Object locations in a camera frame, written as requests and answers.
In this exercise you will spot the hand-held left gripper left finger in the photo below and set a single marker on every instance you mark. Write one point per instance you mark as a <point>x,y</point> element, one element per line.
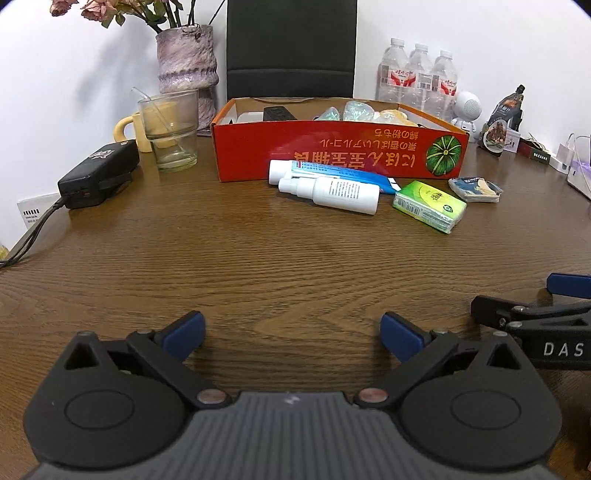
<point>185,333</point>

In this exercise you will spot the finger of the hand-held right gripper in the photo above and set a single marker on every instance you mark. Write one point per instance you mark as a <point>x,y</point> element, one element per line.
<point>491,308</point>
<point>570,284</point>

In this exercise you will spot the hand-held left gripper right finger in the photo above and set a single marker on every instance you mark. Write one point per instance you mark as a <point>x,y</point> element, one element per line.
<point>400,336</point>

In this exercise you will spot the white device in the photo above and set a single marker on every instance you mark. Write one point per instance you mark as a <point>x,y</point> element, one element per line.
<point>581,180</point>

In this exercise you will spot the wooden desk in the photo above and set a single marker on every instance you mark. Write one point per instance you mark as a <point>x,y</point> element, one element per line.
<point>277,263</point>

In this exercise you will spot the green tissue packet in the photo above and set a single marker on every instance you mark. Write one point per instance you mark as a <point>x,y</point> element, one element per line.
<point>429,206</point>

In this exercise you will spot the blue white wrapped packet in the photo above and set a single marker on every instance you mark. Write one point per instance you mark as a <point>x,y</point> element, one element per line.
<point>475,189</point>

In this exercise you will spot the white charger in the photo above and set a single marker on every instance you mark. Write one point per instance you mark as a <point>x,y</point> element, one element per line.
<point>565,157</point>

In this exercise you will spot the dark red flat box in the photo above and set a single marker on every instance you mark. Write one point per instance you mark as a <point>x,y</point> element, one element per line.
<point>538,154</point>

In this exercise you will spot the white spray bottle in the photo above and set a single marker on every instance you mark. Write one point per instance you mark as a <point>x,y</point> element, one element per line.
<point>344,194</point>

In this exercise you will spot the black power adapter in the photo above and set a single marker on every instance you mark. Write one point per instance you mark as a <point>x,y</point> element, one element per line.
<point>99,173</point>

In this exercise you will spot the dark spouted pouch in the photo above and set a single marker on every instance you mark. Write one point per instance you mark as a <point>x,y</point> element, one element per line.
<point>505,113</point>

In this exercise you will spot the clear glass cup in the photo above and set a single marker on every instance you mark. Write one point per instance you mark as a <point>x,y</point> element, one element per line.
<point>178,147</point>

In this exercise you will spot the blue white toothpaste tube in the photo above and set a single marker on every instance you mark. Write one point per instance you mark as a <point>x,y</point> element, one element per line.
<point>280,170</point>

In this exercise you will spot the white label card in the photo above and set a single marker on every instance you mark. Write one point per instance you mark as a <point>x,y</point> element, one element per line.
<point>32,214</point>

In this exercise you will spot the red cardboard box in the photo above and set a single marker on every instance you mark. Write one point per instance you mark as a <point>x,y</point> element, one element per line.
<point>351,145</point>

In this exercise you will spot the yellow mug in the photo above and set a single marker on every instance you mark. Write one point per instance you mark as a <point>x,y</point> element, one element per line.
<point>141,136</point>

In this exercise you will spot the white round speaker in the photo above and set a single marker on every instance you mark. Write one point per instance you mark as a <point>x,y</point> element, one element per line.
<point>467,107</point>

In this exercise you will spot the yellow snack packet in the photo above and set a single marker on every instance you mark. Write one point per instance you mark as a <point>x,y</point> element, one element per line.
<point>395,117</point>

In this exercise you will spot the small white box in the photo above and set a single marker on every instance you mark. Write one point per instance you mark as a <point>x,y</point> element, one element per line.
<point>251,118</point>

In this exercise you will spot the clear water bottle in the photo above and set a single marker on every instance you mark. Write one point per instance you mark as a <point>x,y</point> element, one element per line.
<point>443,87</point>
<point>392,69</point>
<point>419,74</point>

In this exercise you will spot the iridescent wrapped packet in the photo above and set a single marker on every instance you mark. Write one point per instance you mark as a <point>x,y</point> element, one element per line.
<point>361,110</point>
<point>328,114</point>

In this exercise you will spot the black power strip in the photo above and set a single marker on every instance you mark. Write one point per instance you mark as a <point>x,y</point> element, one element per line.
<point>279,113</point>

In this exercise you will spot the glass stirring rod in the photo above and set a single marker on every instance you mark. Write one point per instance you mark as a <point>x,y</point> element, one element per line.
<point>141,97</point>

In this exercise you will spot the purple textured vase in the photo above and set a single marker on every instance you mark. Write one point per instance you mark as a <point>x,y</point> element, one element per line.
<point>187,60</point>

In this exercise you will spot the black chair back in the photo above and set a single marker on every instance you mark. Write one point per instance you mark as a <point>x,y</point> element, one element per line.
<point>291,46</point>

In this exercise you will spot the dried pink flowers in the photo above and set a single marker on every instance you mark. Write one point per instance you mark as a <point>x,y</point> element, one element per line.
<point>104,10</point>

